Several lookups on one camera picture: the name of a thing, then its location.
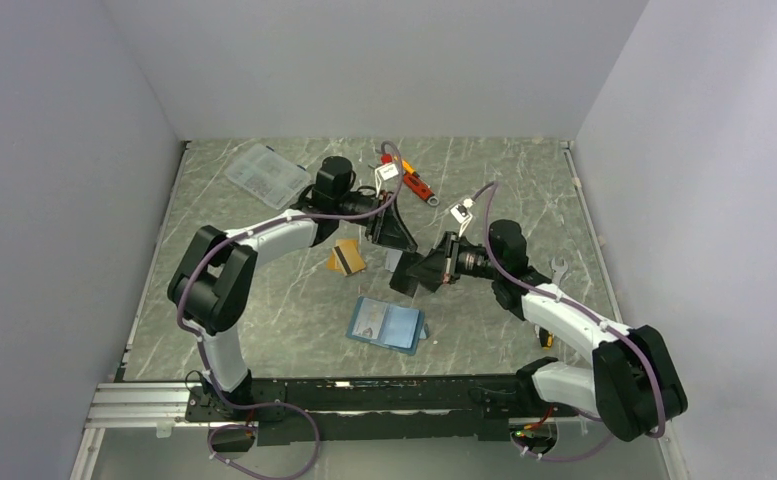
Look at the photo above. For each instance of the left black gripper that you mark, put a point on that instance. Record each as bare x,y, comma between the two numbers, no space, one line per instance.
388,230

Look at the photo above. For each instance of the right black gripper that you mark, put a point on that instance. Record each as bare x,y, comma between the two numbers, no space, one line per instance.
442,264

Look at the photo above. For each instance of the orange credit cards stack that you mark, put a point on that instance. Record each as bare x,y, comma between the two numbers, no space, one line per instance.
345,257

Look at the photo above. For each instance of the single black VIP card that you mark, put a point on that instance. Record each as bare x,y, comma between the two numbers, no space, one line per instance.
402,281

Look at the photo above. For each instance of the blue card holder wallet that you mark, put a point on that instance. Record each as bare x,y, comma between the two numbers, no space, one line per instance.
404,328

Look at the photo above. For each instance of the single silver VIP card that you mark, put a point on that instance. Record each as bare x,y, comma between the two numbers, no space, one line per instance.
368,319

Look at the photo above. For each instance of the silver grey card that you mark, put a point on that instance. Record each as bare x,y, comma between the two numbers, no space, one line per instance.
392,259

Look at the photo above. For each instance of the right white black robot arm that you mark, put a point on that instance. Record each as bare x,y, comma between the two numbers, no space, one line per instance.
593,338

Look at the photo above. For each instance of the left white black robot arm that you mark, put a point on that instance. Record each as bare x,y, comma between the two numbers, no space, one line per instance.
211,285

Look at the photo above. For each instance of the red adjustable wrench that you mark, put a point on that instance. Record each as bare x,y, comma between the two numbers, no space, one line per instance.
421,189

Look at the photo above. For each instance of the silver open-end wrench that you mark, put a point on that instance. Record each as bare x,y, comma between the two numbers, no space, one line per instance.
559,268

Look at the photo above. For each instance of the yellow black small tool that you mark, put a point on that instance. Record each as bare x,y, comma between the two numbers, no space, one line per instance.
546,339

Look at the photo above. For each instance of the clear plastic organizer box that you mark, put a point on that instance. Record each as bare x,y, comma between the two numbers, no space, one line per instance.
268,176

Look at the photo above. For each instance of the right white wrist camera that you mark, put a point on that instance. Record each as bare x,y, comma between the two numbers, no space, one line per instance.
462,214

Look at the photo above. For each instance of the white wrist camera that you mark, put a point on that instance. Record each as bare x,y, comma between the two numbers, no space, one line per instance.
462,214
388,169

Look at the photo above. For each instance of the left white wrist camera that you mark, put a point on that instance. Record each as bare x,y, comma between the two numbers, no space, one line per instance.
388,169

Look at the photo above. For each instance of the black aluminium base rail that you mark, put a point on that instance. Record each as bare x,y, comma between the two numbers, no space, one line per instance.
290,410

